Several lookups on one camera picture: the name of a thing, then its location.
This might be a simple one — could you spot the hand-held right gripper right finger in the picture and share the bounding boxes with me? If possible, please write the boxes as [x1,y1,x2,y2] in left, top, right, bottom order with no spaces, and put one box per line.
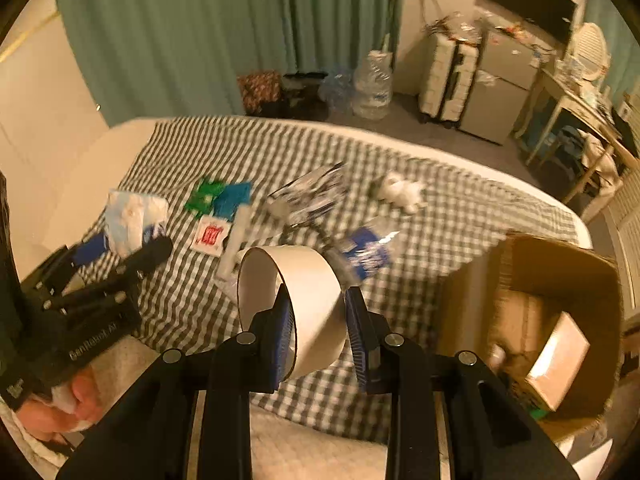
[344,285,581,480]

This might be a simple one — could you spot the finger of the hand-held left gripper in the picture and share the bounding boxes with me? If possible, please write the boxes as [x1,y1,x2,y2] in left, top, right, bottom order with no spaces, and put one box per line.
[42,236,175,317]
[21,239,110,298]

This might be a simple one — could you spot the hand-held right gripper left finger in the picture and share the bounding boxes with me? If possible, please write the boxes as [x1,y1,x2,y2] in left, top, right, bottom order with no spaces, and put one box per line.
[57,282,296,480]

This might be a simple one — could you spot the white blue tissue pack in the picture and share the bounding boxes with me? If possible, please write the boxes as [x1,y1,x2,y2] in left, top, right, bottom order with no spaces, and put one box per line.
[104,189,170,257]

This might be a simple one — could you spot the white tape roll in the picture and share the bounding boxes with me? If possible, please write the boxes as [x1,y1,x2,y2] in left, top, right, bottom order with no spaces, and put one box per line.
[236,244,347,382]

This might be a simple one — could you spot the red white sachet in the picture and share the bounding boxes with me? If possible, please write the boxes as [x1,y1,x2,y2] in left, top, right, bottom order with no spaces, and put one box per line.
[191,214,232,257]

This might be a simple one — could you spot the white tube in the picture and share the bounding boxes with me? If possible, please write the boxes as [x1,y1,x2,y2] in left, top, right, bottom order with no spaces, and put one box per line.
[216,204,252,282]

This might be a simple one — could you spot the black white printed packet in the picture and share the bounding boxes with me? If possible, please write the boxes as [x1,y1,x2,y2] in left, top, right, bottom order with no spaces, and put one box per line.
[266,161,347,227]

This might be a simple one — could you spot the brown cardboard box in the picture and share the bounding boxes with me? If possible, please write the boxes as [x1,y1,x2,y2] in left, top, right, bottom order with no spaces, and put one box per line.
[435,230,626,423]

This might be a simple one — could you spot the person's left hand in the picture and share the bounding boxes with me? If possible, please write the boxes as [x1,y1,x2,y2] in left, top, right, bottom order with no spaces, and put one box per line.
[15,370,97,440]

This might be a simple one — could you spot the grey white checked blanket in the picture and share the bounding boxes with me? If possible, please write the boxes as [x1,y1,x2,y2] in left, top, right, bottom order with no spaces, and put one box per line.
[75,115,593,445]

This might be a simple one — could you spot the green packet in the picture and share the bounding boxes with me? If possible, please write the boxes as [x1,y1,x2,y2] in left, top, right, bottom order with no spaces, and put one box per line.
[184,176,224,214]

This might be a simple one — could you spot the blue white plastic packet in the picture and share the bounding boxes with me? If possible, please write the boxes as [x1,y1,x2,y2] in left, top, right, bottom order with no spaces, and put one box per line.
[324,219,402,288]

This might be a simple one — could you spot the patterned brown bag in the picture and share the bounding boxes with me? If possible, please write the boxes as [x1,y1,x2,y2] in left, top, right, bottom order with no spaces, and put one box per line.
[236,70,284,116]

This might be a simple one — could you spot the black bag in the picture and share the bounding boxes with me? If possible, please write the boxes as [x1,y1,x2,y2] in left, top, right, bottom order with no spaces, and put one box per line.
[262,72,331,122]

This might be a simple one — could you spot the blue plastic bag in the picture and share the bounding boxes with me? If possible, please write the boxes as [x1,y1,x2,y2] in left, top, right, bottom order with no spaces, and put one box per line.
[319,66,359,114]

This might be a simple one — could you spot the large clear water jug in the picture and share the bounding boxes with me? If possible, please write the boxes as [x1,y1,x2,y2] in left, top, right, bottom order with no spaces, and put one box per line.
[351,50,394,121]

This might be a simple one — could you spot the white suitcase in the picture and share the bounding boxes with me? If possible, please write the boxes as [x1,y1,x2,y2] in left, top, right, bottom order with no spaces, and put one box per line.
[418,30,484,127]

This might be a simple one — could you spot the white slatted wardrobe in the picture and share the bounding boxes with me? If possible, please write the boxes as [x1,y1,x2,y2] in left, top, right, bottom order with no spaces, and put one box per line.
[602,170,640,311]

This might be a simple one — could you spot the blue clothes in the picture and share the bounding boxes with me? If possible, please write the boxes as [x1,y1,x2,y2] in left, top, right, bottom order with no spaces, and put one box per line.
[554,126,587,162]

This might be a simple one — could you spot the grey mini fridge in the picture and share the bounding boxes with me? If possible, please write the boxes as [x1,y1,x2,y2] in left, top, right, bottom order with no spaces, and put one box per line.
[457,7,544,147]

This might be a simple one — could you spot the white clothes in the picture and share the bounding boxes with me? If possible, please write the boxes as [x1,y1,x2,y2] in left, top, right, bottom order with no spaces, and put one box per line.
[581,136,622,187]

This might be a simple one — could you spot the white dressing table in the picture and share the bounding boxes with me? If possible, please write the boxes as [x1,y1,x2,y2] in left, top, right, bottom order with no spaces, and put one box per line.
[511,66,640,211]

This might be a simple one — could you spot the clear plastic bag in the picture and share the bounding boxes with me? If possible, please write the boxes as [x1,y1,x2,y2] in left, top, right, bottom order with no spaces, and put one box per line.
[439,11,484,44]

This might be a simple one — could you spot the white oval mirror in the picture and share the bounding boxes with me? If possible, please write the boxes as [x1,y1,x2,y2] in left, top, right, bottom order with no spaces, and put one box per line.
[569,21,614,84]

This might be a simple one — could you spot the narrow green curtain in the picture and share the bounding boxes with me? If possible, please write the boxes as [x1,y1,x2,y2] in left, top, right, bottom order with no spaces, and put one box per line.
[584,0,640,103]

